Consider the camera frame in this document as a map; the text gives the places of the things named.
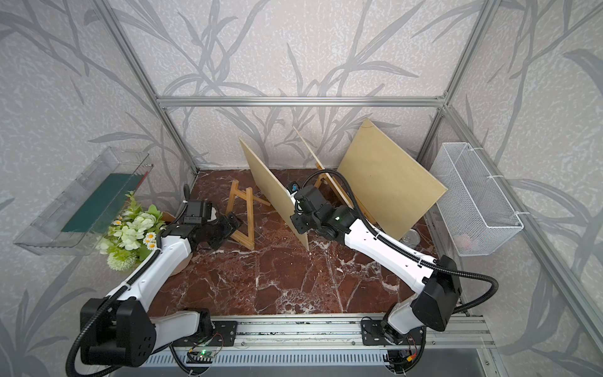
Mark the clear plastic cup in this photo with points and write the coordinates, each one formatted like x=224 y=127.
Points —
x=411 y=239

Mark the plywood board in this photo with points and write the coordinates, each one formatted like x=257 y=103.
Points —
x=394 y=188
x=335 y=186
x=273 y=190

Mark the artificial flower bouquet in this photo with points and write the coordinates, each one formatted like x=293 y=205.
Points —
x=132 y=236

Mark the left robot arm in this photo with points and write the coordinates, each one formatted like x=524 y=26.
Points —
x=116 y=331

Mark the white wire mesh basket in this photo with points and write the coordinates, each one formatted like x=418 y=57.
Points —
x=474 y=202

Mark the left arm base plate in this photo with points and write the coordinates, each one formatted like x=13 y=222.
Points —
x=224 y=335

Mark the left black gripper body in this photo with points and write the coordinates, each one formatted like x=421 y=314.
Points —
x=216 y=232

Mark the aluminium mounting rail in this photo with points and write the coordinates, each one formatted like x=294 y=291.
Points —
x=343 y=332

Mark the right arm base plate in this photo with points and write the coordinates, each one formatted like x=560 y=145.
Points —
x=373 y=333

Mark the clear plastic wall bin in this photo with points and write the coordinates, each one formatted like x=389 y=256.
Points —
x=75 y=221

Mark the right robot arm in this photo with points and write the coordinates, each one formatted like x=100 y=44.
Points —
x=436 y=283

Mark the pink object in basket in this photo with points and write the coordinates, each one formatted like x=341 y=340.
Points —
x=465 y=242

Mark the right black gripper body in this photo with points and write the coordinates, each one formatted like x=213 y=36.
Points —
x=303 y=224

